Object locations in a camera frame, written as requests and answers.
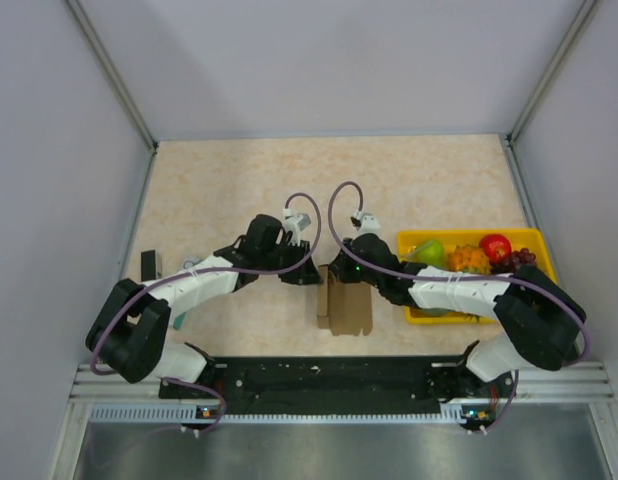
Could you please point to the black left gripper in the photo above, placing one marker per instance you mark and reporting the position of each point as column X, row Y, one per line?
column 307, row 273

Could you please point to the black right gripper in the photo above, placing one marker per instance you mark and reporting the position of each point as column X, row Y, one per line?
column 339, row 268

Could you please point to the brown cardboard box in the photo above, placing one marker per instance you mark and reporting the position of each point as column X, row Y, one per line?
column 343, row 309

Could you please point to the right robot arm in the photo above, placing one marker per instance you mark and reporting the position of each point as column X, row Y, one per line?
column 541, row 323

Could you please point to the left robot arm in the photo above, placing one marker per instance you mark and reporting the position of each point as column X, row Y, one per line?
column 129, row 334

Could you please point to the black rectangular box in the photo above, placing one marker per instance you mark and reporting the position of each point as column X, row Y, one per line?
column 150, row 265

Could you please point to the green pear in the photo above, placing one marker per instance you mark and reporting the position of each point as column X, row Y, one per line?
column 430, row 252

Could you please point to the green melon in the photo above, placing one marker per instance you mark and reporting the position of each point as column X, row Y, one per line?
column 435, row 312

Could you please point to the orange pineapple with leaves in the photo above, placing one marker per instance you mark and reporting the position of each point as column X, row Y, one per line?
column 469, row 259

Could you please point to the red apple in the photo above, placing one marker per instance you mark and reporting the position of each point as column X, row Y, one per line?
column 496, row 247

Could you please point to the dark purple grapes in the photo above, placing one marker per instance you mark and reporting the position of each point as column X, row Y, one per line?
column 514, row 261

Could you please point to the yellow plastic tray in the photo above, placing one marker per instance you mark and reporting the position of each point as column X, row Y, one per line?
column 408, row 240

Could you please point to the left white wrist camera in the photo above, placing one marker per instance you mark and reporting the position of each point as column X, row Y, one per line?
column 293, row 225

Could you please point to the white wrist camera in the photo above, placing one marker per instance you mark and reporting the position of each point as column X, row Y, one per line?
column 293, row 225
column 365, row 223

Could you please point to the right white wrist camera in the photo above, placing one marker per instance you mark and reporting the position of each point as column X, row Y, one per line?
column 365, row 223

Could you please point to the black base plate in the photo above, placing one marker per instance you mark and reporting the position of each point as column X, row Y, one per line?
column 366, row 404

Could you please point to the white slotted cable duct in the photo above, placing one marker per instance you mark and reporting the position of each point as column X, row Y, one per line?
column 192, row 414

